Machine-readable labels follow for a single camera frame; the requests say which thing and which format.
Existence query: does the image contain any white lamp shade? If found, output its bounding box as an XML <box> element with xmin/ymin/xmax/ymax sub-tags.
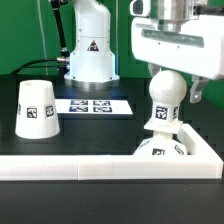
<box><xmin>15</xmin><ymin>80</ymin><xmax>60</xmax><ymax>139</ymax></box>

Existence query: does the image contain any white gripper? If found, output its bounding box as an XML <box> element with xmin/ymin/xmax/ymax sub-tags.
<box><xmin>130</xmin><ymin>0</ymin><xmax>224</xmax><ymax>104</ymax></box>

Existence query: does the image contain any white lamp base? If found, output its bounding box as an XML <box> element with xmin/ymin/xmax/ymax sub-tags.
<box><xmin>134</xmin><ymin>119</ymin><xmax>188</xmax><ymax>157</ymax></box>

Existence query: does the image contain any black cable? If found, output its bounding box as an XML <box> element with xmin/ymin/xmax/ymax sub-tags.
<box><xmin>10</xmin><ymin>57</ymin><xmax>70</xmax><ymax>75</ymax></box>

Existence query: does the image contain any white tag sheet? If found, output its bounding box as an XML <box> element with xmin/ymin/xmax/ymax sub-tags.
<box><xmin>56</xmin><ymin>99</ymin><xmax>132</xmax><ymax>115</ymax></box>

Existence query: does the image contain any white L-shaped fence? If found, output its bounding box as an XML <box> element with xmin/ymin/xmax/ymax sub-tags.
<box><xmin>0</xmin><ymin>124</ymin><xmax>223</xmax><ymax>181</ymax></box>

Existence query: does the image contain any white lamp bulb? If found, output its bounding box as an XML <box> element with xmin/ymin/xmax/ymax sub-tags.
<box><xmin>145</xmin><ymin>70</ymin><xmax>187</xmax><ymax>133</ymax></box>

